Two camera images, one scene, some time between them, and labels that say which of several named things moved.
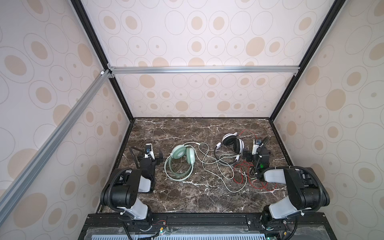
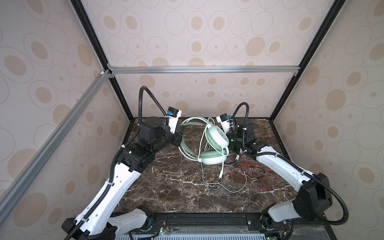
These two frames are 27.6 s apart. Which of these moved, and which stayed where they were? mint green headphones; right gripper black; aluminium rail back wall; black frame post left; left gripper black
Moved: left gripper black; mint green headphones; right gripper black
Stayed: aluminium rail back wall; black frame post left
